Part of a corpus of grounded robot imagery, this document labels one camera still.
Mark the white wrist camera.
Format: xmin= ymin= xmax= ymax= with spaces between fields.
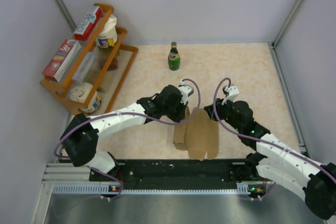
xmin=178 ymin=81 xmax=194 ymax=105
xmin=222 ymin=84 xmax=239 ymax=105

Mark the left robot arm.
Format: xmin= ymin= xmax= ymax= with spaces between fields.
xmin=60 ymin=83 xmax=194 ymax=180

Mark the red white box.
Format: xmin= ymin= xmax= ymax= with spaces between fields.
xmin=42 ymin=38 xmax=81 ymax=82
xmin=73 ymin=6 xmax=103 ymax=41

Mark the grey cable duct rail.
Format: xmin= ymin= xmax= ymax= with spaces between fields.
xmin=41 ymin=163 xmax=329 ymax=195

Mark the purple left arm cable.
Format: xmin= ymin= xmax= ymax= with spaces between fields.
xmin=54 ymin=78 xmax=203 ymax=201

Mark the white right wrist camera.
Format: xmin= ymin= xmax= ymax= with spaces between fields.
xmin=222 ymin=84 xmax=239 ymax=105

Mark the red white box upper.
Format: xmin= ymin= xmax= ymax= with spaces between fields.
xmin=73 ymin=6 xmax=103 ymax=41

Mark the green glass bottle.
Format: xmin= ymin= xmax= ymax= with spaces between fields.
xmin=167 ymin=41 xmax=181 ymax=71

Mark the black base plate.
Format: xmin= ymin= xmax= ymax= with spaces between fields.
xmin=89 ymin=158 xmax=263 ymax=190

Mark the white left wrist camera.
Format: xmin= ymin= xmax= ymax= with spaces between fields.
xmin=178 ymin=81 xmax=194 ymax=105

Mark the orange wooden rack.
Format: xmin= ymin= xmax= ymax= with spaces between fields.
xmin=40 ymin=3 xmax=139 ymax=115

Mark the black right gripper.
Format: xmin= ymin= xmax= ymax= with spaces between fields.
xmin=204 ymin=96 xmax=242 ymax=132

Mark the red white box lower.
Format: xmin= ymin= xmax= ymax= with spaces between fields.
xmin=42 ymin=38 xmax=81 ymax=82

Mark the brown cardboard box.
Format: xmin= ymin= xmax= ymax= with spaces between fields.
xmin=173 ymin=108 xmax=219 ymax=161

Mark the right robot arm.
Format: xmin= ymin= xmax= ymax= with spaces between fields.
xmin=204 ymin=99 xmax=335 ymax=220

